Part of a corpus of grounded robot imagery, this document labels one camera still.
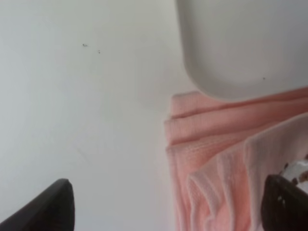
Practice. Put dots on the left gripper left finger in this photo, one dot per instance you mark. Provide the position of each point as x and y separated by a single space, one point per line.
52 210

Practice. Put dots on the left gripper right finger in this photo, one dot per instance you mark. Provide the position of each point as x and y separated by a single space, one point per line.
284 206

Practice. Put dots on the white rectangular plastic tray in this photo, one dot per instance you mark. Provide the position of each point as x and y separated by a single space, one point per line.
237 50

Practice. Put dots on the pink terry towel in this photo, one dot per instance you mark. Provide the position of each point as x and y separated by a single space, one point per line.
220 154

